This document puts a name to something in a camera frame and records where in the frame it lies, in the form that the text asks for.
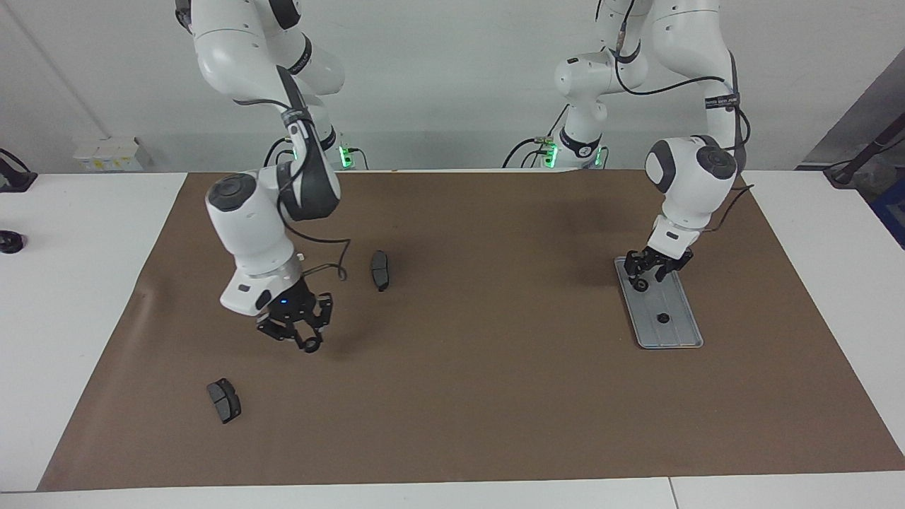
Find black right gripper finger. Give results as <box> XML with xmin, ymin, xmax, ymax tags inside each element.
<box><xmin>311</xmin><ymin>293</ymin><xmax>333</xmax><ymax>340</ymax></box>
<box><xmin>257</xmin><ymin>325</ymin><xmax>305</xmax><ymax>349</ymax></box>

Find brown table mat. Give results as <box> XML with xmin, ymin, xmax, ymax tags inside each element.
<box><xmin>37</xmin><ymin>168</ymin><xmax>905</xmax><ymax>493</ymax></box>

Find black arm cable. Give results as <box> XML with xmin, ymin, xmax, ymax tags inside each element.
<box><xmin>597</xmin><ymin>0</ymin><xmax>756</xmax><ymax>234</ymax></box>
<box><xmin>233</xmin><ymin>99</ymin><xmax>353</xmax><ymax>282</ymax></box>

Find stacked grey brake pads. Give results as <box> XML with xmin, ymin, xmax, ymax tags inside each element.
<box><xmin>206</xmin><ymin>378</ymin><xmax>243</xmax><ymax>425</ymax></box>

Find silver ribbed metal tray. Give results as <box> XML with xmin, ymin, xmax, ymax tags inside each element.
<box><xmin>614</xmin><ymin>256</ymin><xmax>705</xmax><ymax>350</ymax></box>

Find blue crate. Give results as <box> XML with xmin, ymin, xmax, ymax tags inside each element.
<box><xmin>873</xmin><ymin>180</ymin><xmax>905</xmax><ymax>250</ymax></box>

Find white box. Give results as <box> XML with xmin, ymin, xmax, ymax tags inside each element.
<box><xmin>73</xmin><ymin>136</ymin><xmax>153</xmax><ymax>172</ymax></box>

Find black stand pole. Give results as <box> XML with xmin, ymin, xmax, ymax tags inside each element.
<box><xmin>824</xmin><ymin>117</ymin><xmax>905</xmax><ymax>188</ymax></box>

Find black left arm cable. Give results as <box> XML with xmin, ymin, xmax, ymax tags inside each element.
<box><xmin>597</xmin><ymin>0</ymin><xmax>756</xmax><ymax>234</ymax></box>

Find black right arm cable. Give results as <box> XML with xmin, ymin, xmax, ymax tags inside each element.
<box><xmin>233</xmin><ymin>99</ymin><xmax>353</xmax><ymax>282</ymax></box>

